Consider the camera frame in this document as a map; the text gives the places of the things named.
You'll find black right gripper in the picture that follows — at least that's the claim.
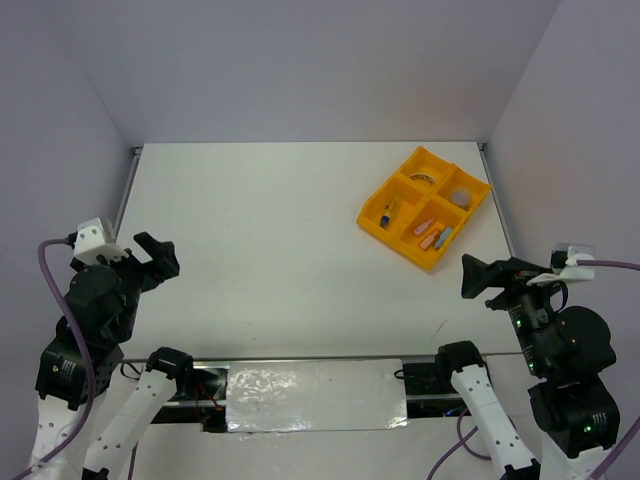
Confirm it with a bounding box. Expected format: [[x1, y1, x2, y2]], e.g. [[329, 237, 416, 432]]
[[460, 248, 571, 370]]

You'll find blue highlighter pen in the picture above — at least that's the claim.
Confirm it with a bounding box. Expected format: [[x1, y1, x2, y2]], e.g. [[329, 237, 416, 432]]
[[433, 227, 453, 250]]

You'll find pink highlighter pen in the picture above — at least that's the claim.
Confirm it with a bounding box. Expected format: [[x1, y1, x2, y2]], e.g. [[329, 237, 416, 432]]
[[412, 217, 435, 236]]

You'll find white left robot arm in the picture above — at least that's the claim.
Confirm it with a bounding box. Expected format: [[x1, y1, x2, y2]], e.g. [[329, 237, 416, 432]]
[[19, 227, 196, 479]]

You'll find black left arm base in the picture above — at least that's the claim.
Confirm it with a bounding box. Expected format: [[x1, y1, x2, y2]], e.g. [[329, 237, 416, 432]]
[[152, 368, 227, 433]]

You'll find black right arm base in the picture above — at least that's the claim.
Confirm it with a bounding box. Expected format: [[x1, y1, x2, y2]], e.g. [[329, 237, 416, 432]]
[[393, 362, 466, 420]]

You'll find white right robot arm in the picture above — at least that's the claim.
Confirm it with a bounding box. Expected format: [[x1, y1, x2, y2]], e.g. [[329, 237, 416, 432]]
[[434, 246, 620, 479]]

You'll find yellow compartment bin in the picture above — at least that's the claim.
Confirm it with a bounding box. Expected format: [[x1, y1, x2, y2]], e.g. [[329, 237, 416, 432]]
[[356, 146, 491, 271]]

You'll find silver foil sheet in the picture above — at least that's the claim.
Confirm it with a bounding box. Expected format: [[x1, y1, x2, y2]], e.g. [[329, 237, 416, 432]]
[[226, 359, 408, 433]]

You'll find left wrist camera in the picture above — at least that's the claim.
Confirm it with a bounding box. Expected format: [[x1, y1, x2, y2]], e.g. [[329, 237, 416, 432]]
[[73, 217, 129, 265]]

